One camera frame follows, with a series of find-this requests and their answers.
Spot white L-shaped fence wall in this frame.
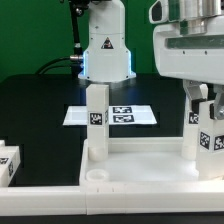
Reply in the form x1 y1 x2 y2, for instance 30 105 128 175
0 171 224 216

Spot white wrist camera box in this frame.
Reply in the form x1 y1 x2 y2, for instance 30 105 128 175
149 0 180 24

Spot white paper marker sheet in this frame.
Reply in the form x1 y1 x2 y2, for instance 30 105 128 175
63 105 157 126

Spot white desk top tray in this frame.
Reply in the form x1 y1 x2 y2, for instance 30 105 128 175
79 137 224 191

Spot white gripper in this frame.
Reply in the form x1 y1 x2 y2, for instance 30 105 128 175
153 20 224 120

